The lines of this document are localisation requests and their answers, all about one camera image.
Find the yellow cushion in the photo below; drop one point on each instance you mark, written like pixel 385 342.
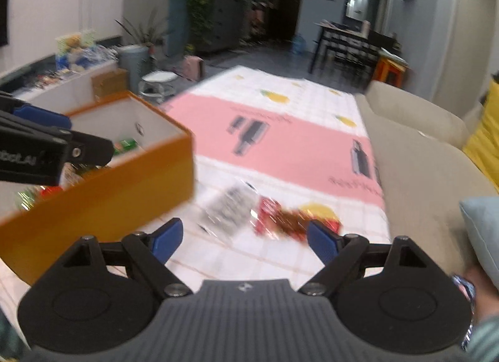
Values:
pixel 482 147

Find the brown cardboard carton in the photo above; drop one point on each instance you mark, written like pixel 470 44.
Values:
pixel 109 83

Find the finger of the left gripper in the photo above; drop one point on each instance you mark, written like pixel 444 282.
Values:
pixel 42 117

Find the pink small heater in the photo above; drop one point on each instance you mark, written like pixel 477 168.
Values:
pixel 193 68

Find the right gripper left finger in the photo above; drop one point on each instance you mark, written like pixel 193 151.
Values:
pixel 136 265

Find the person right hand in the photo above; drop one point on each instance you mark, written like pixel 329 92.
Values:
pixel 486 294

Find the beige sofa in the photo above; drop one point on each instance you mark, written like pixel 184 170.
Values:
pixel 423 171

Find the white round stool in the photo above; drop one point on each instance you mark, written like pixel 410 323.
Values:
pixel 157 86

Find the light blue cushion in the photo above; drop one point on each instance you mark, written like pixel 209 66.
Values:
pixel 480 215

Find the red snack bag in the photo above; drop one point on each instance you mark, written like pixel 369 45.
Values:
pixel 30 196

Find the clear white candy pack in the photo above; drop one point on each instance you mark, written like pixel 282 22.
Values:
pixel 229 211

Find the dark dining table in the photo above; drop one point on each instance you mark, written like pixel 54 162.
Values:
pixel 355 53

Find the red spicy strip packet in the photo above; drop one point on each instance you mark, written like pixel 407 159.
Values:
pixel 273 220

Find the orange stool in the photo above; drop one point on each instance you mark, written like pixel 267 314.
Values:
pixel 389 71

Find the striped sleeve forearm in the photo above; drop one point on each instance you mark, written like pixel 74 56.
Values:
pixel 484 343

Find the green sausage stick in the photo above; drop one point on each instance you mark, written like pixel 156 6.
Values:
pixel 125 145

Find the orange cardboard box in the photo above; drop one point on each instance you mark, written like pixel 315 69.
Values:
pixel 136 189

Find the grey plant pot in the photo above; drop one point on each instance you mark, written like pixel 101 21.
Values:
pixel 135 59

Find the patterned pink white tablecloth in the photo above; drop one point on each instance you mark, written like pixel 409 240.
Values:
pixel 295 142

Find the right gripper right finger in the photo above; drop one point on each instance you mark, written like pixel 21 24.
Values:
pixel 345 257

